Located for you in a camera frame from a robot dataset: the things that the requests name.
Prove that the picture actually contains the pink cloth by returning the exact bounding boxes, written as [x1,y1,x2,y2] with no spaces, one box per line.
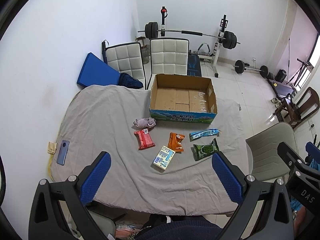
[133,117,156,130]

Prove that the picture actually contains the open cardboard milk box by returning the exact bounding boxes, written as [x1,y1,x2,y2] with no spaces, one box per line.
[149,74,217,124]

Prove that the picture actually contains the blue smartphone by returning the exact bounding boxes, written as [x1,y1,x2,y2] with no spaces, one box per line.
[56,140,69,166]

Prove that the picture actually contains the white padded chair left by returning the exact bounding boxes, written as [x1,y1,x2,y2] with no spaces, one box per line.
[101,40,146,89]

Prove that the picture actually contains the white padded chair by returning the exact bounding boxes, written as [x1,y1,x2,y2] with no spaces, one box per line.
[101,40,146,89]
[146,37,189,89]

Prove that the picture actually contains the orange snack packet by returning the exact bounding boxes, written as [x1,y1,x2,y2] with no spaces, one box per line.
[168,132,185,152]

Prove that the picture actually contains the white weight bench rack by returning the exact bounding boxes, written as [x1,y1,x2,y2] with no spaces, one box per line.
[160,6,228,77]

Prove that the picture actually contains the barbell on rack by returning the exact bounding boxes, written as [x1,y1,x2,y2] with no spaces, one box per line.
[138,22,241,49]

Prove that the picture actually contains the white padded chair right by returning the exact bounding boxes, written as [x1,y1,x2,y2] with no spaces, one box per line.
[146,37,189,89]

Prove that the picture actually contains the beige tape piece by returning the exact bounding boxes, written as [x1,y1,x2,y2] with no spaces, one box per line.
[47,141,57,155]

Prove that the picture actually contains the black blue bench pad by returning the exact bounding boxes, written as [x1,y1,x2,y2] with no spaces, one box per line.
[187,54,202,77]

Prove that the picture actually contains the black speaker box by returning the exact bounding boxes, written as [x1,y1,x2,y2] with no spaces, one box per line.
[274,69,287,83]

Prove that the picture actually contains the light blue snack bar packet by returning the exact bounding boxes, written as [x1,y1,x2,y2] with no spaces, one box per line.
[189,128,221,141]

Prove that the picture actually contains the dark blue clothing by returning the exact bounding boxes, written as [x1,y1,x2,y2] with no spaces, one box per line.
[118,73,144,89]

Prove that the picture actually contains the green snack packet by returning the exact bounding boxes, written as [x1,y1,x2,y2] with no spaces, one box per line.
[193,138,220,161]

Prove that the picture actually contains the dark wooden chair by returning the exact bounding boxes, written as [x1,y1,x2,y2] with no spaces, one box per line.
[273,87,319,129]

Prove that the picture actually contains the beige plastic chair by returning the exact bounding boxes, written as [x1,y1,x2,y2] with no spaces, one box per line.
[246,122,297,183]

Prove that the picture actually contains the floor barbell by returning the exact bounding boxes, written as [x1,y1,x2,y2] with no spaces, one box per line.
[233,60,269,78]

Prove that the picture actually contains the red snack packet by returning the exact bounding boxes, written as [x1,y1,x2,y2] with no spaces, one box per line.
[134,128,155,150]

